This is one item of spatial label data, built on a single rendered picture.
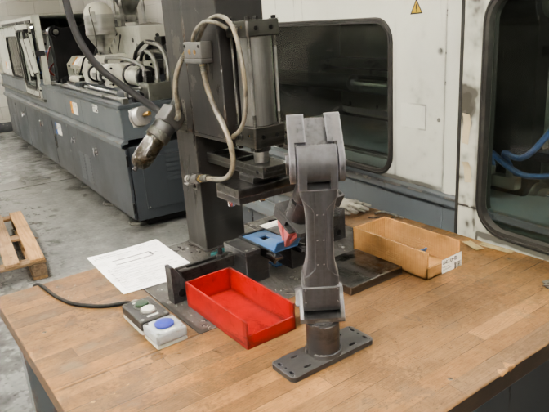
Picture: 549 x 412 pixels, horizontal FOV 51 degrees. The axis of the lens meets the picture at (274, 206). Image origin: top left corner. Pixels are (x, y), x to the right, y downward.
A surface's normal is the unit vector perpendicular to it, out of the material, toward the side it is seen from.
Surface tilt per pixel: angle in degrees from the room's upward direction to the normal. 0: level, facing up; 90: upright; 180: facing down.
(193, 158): 90
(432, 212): 90
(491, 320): 0
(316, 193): 100
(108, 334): 0
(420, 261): 90
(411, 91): 90
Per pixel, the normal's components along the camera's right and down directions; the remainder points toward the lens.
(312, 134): -0.02, -0.14
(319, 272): 0.02, 0.47
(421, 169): -0.84, 0.22
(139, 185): 0.54, 0.23
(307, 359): -0.07, -0.95
